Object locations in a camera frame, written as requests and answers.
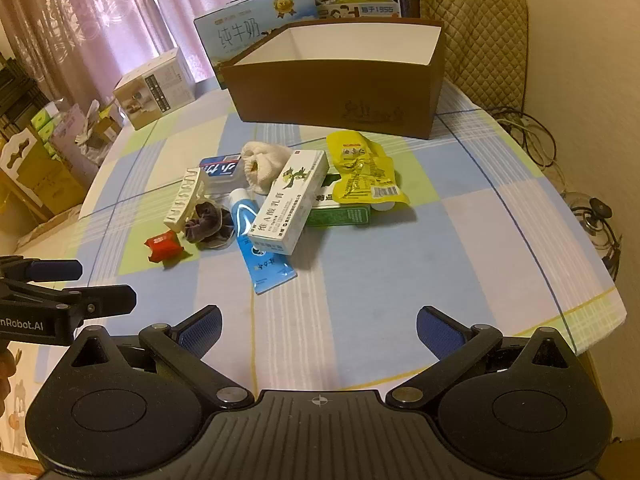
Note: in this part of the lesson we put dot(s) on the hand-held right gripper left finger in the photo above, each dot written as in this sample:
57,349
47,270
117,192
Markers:
200,332

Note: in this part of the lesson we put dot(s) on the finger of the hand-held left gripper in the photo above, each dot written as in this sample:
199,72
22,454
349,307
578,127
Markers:
105,299
52,270

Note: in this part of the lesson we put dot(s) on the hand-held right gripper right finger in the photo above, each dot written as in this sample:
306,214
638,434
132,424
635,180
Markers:
436,332

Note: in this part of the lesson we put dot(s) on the red candy packet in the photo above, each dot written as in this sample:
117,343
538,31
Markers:
162,246

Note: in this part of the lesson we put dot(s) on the blue toothpaste tube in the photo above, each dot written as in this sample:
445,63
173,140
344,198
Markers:
260,270

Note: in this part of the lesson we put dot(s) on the dark hair scrunchie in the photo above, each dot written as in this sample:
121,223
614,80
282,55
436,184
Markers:
205,220

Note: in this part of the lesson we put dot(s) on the clear blister pack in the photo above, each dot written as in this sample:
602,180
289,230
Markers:
220,167
182,200

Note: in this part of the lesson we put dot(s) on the green box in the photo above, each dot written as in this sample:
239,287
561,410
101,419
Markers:
340,215

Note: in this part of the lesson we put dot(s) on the white medicine box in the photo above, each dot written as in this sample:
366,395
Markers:
285,200

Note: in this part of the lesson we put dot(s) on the yellow snack packet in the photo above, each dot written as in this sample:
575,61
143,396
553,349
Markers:
360,175

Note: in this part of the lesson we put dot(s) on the white sock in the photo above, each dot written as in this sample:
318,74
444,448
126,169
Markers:
265,160

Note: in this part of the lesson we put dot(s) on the brown cardboard box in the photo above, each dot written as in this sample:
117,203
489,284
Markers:
325,95

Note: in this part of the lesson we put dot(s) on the checkered tablecloth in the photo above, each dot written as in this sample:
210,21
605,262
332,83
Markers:
450,260

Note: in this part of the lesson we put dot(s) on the pile of green tissue packs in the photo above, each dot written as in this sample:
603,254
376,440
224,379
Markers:
47,122

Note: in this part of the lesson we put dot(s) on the dark shelf rack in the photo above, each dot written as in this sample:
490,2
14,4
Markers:
17,95

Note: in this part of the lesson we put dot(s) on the glass pot lid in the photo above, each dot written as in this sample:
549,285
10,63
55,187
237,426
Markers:
595,215

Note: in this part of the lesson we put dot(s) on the white appliance box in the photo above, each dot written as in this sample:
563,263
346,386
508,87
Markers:
150,90

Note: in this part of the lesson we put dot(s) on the pink curtain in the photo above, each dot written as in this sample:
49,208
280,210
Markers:
100,10

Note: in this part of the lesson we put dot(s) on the light blue milk carton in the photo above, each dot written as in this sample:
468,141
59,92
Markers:
235,35

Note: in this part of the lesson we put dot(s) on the beige quilted chair cover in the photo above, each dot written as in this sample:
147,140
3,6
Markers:
480,35

